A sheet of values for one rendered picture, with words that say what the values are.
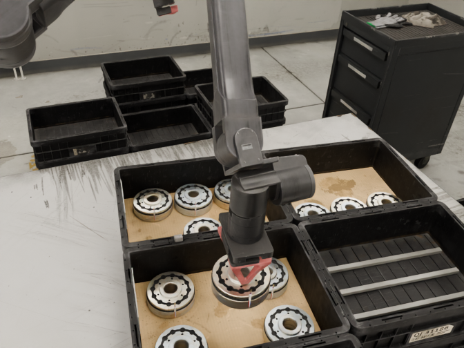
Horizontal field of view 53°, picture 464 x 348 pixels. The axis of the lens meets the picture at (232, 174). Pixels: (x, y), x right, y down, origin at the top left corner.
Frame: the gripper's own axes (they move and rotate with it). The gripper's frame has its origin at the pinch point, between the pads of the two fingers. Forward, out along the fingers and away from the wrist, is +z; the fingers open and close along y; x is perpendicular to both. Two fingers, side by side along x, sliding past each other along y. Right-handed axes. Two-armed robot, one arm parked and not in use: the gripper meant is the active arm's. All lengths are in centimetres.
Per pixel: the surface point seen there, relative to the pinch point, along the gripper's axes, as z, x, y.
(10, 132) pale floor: 109, 83, 230
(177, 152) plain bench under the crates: 37, -3, 87
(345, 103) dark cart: 63, -110, 155
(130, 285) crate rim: 14.4, 18.8, 12.3
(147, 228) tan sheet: 23.2, 12.9, 36.6
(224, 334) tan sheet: 22.8, 1.3, 2.5
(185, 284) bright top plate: 20.1, 7.1, 14.8
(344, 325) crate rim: 12.6, -19.2, -7.0
